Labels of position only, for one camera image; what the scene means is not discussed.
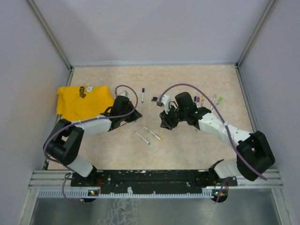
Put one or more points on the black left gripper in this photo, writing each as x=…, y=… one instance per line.
x=136, y=115

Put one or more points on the yellow capped slim marker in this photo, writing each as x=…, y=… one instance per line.
x=202, y=100

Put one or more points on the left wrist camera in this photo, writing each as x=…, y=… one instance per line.
x=124, y=93

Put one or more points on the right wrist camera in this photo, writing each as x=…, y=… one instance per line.
x=163, y=101

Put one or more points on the left corner aluminium post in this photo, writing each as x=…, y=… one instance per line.
x=49, y=33

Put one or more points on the right corner aluminium post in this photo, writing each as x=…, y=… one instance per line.
x=263, y=19

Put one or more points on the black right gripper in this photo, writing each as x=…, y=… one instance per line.
x=167, y=122

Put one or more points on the corner aluminium post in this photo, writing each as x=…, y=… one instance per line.
x=49, y=33
x=263, y=19

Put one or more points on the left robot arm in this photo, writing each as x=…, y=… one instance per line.
x=65, y=139

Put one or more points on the pink capped white marker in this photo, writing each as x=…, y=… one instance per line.
x=214, y=99

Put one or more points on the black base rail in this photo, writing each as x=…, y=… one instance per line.
x=148, y=182

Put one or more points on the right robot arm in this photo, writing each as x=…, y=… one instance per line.
x=253, y=153

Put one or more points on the lime green capped marker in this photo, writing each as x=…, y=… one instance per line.
x=218, y=101

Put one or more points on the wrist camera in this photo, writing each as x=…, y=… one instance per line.
x=163, y=101
x=124, y=93

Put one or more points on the yellow t-shirt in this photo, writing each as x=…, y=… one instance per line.
x=83, y=102

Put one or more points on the blue eraser-cap white marker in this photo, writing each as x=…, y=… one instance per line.
x=143, y=92

